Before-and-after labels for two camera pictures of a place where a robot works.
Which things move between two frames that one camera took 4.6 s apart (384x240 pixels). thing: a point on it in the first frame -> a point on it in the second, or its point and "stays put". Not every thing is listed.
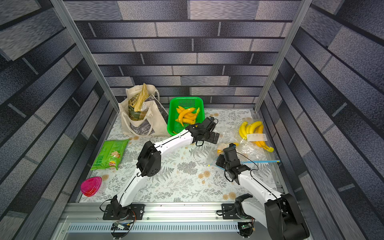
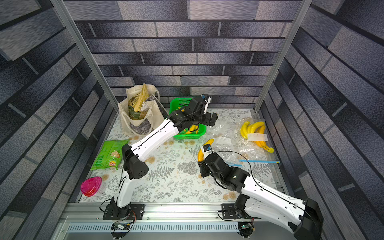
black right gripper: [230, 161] -> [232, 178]
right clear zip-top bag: [253, 145] stays put
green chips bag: [110, 155] stays put
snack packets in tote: [135, 111] stays put
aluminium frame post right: [282, 55] stays put
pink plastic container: [90, 186] stays put
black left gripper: [212, 139] -> [207, 121]
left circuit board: [119, 226] stays put
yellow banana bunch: [237, 144] -> [200, 155]
